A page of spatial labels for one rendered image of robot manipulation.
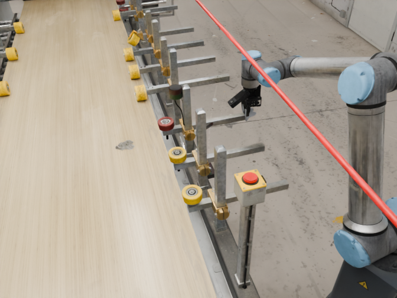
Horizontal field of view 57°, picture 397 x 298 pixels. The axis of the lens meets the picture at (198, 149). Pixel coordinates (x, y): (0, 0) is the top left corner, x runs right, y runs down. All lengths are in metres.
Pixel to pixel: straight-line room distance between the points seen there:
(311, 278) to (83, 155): 1.45
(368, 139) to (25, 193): 1.28
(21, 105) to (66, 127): 0.37
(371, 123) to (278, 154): 1.84
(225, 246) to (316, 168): 1.59
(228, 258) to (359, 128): 0.68
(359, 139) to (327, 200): 1.51
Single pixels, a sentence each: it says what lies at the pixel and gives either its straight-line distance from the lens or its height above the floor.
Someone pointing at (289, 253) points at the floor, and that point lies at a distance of 2.39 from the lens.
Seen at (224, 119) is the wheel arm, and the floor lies 0.86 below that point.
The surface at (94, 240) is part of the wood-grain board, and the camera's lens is 1.35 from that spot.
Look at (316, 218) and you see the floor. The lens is 2.61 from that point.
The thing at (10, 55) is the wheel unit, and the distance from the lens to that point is 2.71.
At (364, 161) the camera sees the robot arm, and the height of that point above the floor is 1.14.
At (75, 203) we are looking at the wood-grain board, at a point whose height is 0.90.
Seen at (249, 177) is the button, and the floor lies 1.23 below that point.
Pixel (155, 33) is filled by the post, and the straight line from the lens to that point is 2.35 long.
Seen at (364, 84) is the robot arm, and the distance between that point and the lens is 1.18.
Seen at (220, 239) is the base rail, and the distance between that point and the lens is 1.54.
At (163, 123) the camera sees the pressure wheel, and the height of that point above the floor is 0.91.
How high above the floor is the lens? 1.93
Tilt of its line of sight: 39 degrees down
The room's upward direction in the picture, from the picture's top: 2 degrees counter-clockwise
